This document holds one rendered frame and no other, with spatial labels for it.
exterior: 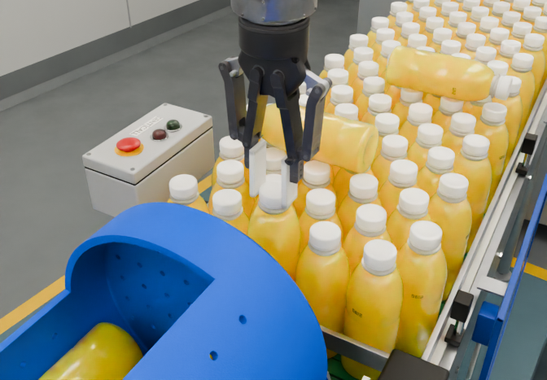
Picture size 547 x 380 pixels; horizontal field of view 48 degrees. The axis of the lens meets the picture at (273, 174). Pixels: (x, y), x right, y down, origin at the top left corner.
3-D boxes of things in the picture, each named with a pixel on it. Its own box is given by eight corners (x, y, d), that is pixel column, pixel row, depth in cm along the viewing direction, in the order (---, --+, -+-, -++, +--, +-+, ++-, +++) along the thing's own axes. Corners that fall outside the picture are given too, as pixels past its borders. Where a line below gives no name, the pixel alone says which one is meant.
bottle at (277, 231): (264, 280, 91) (264, 178, 81) (306, 297, 89) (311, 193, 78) (239, 311, 86) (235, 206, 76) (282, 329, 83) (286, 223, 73)
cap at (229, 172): (220, 186, 86) (220, 176, 85) (214, 172, 89) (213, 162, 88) (247, 181, 87) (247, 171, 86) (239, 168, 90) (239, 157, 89)
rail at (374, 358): (153, 274, 91) (150, 259, 89) (156, 271, 91) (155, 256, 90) (412, 386, 74) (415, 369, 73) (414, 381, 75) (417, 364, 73)
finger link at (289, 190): (292, 147, 73) (298, 149, 73) (292, 195, 77) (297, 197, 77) (280, 159, 71) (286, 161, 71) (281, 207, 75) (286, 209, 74)
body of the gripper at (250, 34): (220, 16, 62) (223, 98, 68) (292, 31, 59) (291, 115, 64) (257, -4, 68) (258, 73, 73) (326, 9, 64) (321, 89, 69)
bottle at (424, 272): (382, 318, 90) (397, 219, 80) (431, 326, 89) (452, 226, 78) (379, 355, 84) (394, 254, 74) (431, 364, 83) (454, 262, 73)
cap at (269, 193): (268, 189, 79) (269, 177, 78) (295, 197, 78) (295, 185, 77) (253, 204, 77) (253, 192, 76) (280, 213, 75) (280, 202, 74)
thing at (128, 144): (111, 150, 91) (111, 144, 91) (128, 140, 94) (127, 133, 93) (130, 157, 90) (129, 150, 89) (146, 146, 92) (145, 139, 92)
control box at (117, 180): (92, 209, 96) (80, 154, 90) (169, 151, 110) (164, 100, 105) (142, 229, 92) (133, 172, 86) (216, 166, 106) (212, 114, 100)
